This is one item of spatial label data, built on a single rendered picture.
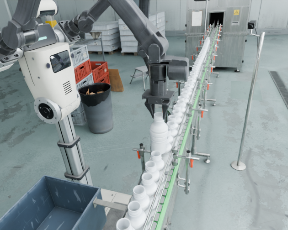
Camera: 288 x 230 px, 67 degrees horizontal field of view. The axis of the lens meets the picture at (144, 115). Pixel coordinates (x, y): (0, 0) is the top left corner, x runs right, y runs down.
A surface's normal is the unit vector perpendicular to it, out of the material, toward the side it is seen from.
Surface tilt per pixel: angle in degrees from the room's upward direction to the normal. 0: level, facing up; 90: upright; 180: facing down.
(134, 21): 85
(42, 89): 101
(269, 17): 90
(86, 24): 115
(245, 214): 0
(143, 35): 88
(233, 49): 90
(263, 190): 0
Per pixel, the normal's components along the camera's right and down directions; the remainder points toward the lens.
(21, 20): -0.15, 0.35
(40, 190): 0.95, 0.10
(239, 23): -0.32, 0.47
